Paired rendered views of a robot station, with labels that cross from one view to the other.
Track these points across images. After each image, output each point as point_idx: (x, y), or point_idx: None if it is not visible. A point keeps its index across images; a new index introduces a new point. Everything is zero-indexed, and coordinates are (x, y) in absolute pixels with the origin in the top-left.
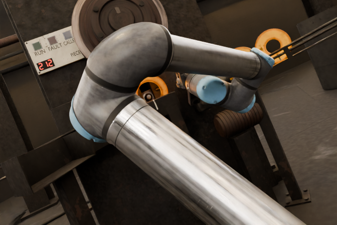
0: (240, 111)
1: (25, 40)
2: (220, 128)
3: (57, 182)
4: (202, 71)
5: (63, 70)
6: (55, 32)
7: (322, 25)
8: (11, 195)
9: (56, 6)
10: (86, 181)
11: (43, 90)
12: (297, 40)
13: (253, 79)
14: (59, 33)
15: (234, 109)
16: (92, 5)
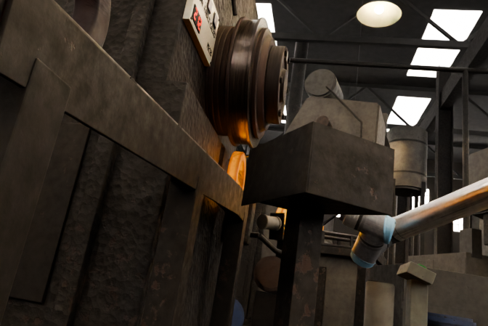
0: (368, 264)
1: None
2: (278, 274)
3: (314, 217)
4: (468, 215)
5: (192, 49)
6: (213, 1)
7: (342, 233)
8: (169, 170)
9: None
10: (157, 242)
11: (144, 33)
12: (330, 232)
13: (392, 242)
14: (213, 9)
15: (372, 259)
16: (272, 41)
